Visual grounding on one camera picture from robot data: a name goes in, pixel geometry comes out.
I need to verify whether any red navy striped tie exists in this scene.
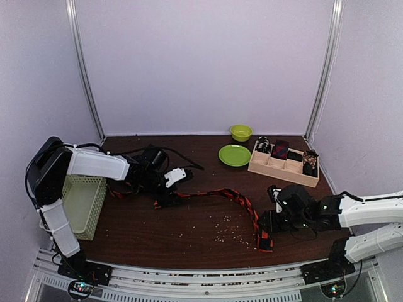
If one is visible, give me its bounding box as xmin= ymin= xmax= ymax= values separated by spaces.
xmin=108 ymin=187 xmax=275 ymax=253

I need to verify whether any pale green perforated basket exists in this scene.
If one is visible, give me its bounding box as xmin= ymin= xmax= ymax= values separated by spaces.
xmin=39 ymin=174 xmax=108 ymax=242

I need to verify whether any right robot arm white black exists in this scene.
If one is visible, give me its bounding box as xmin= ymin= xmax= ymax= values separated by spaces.
xmin=256 ymin=185 xmax=402 ymax=278

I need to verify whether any green bowl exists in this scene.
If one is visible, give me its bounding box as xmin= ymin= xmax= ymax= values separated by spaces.
xmin=230 ymin=125 xmax=253 ymax=142

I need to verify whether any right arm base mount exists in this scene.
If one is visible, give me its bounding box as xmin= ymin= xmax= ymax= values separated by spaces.
xmin=300 ymin=257 xmax=355 ymax=285

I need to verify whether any red navy rolled tie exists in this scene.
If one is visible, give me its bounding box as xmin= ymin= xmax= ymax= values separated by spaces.
xmin=271 ymin=140 xmax=289 ymax=160

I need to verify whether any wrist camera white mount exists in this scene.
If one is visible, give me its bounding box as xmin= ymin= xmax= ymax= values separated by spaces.
xmin=164 ymin=167 xmax=193 ymax=188
xmin=267 ymin=185 xmax=282 ymax=213

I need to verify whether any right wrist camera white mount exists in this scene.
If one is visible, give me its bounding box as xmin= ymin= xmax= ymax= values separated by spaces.
xmin=267 ymin=185 xmax=282 ymax=213

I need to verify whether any right aluminium frame post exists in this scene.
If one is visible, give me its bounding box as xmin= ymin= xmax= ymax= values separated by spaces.
xmin=304 ymin=0 xmax=344 ymax=142

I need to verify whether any green plate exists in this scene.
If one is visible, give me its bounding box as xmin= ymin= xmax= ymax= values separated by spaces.
xmin=218 ymin=145 xmax=251 ymax=167

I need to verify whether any brown patterned rolled tie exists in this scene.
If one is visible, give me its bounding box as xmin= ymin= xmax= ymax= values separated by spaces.
xmin=302 ymin=150 xmax=319 ymax=177

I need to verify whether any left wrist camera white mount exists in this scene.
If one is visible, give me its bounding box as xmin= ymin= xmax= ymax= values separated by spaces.
xmin=164 ymin=167 xmax=193 ymax=188

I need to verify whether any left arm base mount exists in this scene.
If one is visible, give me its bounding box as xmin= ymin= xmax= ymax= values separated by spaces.
xmin=57 ymin=250 xmax=113 ymax=286

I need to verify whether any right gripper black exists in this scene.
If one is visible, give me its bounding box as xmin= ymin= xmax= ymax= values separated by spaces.
xmin=257 ymin=210 xmax=310 ymax=234

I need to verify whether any wooden compartment box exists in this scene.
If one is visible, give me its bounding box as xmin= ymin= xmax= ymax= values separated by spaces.
xmin=248 ymin=140 xmax=320 ymax=187

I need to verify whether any left aluminium frame post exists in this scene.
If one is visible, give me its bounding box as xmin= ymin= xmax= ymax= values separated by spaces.
xmin=65 ymin=0 xmax=106 ymax=140

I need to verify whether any aluminium frame post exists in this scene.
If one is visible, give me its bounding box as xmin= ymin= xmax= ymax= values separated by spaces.
xmin=65 ymin=0 xmax=106 ymax=140
xmin=304 ymin=0 xmax=344 ymax=142

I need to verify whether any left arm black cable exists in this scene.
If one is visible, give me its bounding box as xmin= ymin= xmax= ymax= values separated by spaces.
xmin=147 ymin=143 xmax=205 ymax=171

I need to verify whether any black white patterned rolled tie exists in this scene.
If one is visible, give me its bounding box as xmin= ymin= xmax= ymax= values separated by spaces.
xmin=255 ymin=136 xmax=271 ymax=154

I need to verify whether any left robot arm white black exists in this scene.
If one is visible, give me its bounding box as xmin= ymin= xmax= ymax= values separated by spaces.
xmin=24 ymin=137 xmax=203 ymax=279

